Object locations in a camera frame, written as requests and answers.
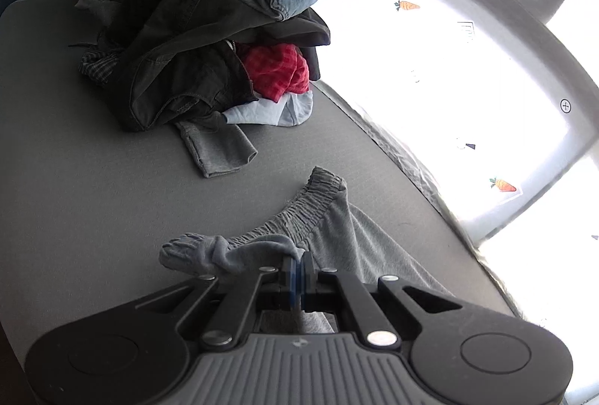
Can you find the dark plaid garment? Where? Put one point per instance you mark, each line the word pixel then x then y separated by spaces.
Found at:
pixel 100 65

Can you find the red checked garment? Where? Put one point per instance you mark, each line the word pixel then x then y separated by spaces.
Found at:
pixel 278 70

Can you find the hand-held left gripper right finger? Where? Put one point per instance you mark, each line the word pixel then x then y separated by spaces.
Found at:
pixel 306 281

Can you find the grey trouser leg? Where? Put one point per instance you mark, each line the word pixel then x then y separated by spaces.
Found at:
pixel 215 147

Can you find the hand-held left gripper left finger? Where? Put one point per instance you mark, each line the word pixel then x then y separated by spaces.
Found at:
pixel 293 281

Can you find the grey sweatpants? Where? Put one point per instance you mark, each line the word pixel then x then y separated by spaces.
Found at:
pixel 365 241

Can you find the white garment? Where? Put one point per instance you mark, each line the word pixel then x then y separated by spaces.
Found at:
pixel 276 110

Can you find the dark grey jacket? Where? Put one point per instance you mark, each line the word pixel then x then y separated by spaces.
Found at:
pixel 187 58

